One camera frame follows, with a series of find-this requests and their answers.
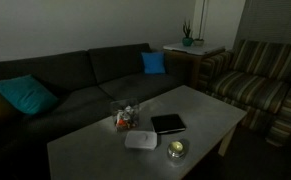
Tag light wooden table leg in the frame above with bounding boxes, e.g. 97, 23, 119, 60
217, 124, 238, 157

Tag striped armchair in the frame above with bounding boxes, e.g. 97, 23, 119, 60
198, 39, 291, 148

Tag clear container with snacks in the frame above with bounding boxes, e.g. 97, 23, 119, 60
110, 98, 141, 132

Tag white container lid with button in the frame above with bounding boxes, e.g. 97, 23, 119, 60
124, 130, 159, 151

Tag glass candle jar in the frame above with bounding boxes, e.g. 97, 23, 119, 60
166, 139, 187, 160

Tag grey window blinds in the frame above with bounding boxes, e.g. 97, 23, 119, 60
233, 0, 291, 46

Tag blue cushion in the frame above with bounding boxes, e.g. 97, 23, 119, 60
140, 51, 167, 75

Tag wooden side table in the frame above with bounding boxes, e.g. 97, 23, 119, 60
163, 48, 227, 90

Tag teal cushion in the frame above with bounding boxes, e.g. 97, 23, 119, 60
0, 74, 59, 116

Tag white board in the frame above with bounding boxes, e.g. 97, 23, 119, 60
162, 41, 226, 56

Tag black tablet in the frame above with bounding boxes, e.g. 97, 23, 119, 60
150, 113, 187, 135

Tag white pot with tall stems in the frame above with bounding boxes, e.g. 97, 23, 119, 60
193, 0, 209, 47

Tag dark grey sofa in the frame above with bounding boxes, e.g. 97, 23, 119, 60
0, 42, 193, 180

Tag teal pot with plant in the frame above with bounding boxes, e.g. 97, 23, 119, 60
181, 19, 195, 47

